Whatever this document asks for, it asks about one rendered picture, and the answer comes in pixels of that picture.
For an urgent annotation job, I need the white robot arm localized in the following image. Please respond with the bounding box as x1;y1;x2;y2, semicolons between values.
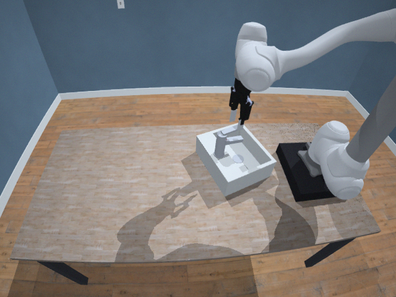
234;8;396;200

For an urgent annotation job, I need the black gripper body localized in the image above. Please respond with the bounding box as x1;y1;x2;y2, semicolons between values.
234;78;252;102

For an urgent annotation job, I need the white rectangular sink basin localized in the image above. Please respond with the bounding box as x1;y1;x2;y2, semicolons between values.
196;124;277;196

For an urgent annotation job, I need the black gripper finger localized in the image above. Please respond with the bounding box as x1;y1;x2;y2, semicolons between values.
229;87;239;122
237;95;254;131

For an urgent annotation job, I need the silver mixer tap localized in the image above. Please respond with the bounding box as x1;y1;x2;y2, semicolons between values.
213;125;244;158

